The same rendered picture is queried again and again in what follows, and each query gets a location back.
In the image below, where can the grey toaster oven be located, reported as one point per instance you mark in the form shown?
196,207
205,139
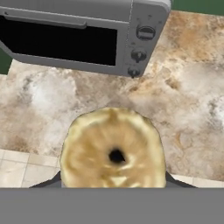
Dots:
122,38

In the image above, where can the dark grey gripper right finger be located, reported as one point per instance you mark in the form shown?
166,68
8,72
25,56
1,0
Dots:
175,183

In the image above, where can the golden bagel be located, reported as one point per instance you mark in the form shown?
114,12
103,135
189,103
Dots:
96,154

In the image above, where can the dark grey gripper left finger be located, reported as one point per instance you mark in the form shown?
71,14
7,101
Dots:
51,183

